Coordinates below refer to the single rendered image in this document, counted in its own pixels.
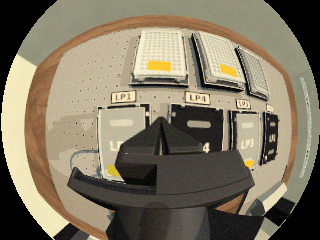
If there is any beige control panel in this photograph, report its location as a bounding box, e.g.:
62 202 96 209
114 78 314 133
248 165 287 216

